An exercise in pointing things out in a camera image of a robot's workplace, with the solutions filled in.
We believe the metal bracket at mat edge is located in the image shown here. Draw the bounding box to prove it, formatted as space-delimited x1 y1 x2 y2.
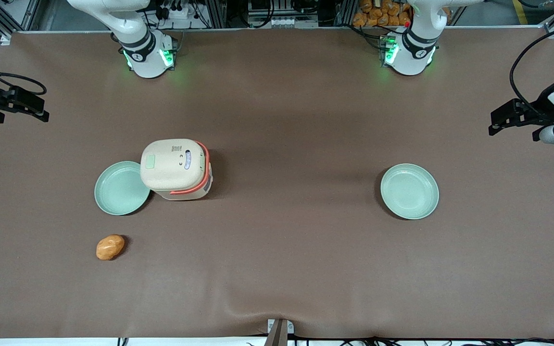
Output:
264 318 295 346

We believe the orange bread roll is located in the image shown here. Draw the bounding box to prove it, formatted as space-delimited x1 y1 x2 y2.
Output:
96 234 126 261

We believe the white connector block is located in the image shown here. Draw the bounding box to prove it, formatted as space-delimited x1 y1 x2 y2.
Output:
269 17 319 28

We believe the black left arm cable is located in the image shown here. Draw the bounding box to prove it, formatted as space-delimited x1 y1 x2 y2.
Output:
509 23 554 121

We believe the brown table mat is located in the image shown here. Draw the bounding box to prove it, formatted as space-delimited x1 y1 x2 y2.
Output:
0 26 554 340

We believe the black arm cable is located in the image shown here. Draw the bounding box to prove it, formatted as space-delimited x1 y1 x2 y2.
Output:
0 71 48 96
509 23 554 121

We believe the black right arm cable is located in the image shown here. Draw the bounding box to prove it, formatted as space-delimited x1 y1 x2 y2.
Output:
0 71 48 96

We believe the pale green round plate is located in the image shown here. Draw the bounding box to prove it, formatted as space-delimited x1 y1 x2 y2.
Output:
380 163 440 220
94 161 152 216

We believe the white power strip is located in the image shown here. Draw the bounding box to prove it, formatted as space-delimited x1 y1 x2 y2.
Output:
161 4 201 21

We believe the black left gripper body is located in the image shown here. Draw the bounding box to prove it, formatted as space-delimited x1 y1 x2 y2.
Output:
527 78 554 127

